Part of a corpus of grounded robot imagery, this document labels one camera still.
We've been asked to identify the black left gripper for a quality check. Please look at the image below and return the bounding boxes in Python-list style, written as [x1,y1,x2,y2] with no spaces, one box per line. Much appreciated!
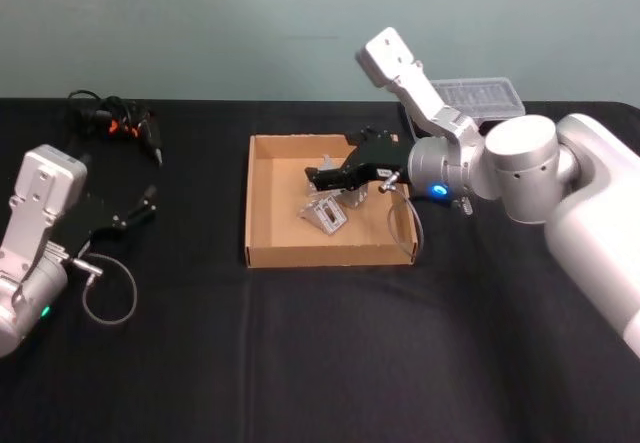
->
[49,184,159,260]

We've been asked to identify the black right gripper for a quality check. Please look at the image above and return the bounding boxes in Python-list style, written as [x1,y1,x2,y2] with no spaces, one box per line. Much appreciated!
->
[305,125,414,195]

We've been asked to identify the shallow brown cardboard tray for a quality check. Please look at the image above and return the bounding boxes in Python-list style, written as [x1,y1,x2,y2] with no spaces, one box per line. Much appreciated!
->
[244,133,419,269]

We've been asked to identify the clear plastic case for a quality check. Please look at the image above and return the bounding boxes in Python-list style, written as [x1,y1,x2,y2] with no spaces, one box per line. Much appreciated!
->
[429,76,527,125]

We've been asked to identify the black table cloth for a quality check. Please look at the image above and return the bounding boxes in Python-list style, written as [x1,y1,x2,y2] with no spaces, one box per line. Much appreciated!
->
[0,95,640,443]

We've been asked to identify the small silver metal bracket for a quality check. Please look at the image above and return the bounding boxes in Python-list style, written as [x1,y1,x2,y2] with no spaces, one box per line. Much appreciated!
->
[304,154,335,199]
[339,182,370,210]

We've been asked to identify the silver metal bracket with slot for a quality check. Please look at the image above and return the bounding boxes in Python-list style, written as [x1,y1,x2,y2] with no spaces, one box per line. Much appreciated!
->
[298,194,349,237]

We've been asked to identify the black corded tool orange parts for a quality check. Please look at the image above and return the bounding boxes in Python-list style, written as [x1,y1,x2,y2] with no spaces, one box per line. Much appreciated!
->
[66,89,166,169]

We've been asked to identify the thin cable of right gripper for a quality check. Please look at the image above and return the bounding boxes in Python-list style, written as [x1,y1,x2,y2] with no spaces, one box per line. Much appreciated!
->
[377,171,426,257]

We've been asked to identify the thin cable of gripper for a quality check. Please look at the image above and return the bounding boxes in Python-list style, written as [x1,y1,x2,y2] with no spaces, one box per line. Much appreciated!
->
[72,254,139,326]
[377,171,426,257]

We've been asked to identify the thin cable of left gripper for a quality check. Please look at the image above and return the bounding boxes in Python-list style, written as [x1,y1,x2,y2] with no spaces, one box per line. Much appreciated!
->
[72,254,139,326]

